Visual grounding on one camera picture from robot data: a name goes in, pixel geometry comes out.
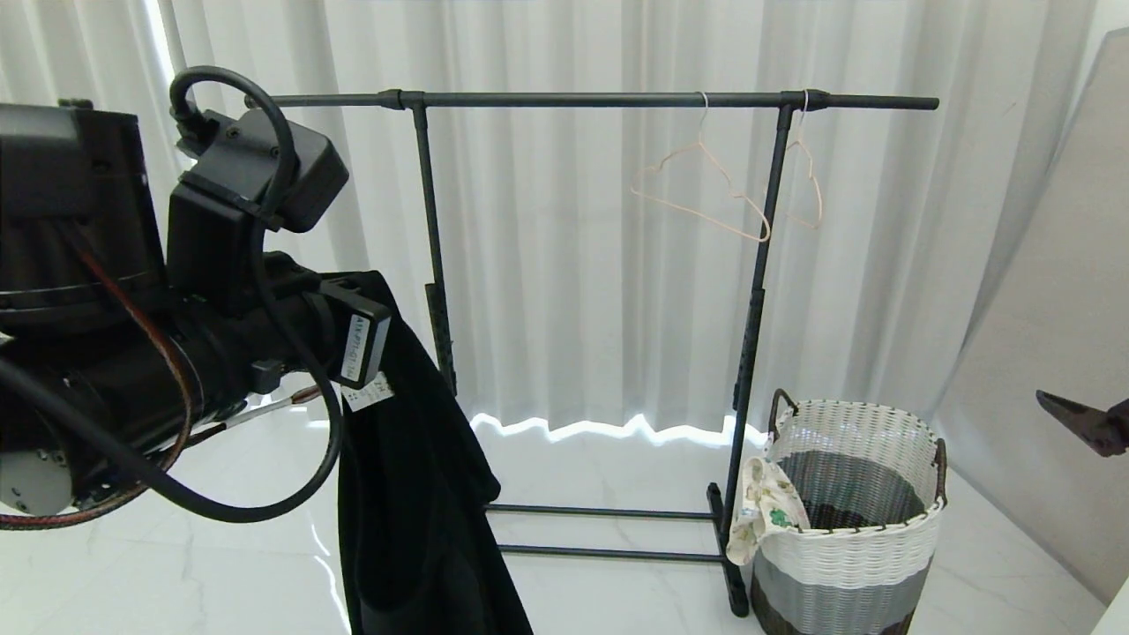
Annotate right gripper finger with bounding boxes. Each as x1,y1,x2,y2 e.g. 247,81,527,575
1036,390,1129,458

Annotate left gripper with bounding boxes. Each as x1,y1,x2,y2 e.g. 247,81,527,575
0,276,393,519

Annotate black shorts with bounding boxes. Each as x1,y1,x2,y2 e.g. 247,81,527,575
338,269,535,635

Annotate pink clothes hanger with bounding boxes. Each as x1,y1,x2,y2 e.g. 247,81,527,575
631,93,773,243
781,91,824,230

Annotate white laundry basket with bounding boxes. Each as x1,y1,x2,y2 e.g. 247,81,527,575
750,388,949,635

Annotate black clothes rack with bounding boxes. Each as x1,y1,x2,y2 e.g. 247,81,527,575
265,88,940,618

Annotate cream printed garment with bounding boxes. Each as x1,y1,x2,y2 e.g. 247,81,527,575
725,454,811,567

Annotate white curtain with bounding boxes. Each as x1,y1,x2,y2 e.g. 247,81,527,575
0,0,1099,442

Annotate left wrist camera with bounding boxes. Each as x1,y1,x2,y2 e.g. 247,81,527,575
166,108,351,316

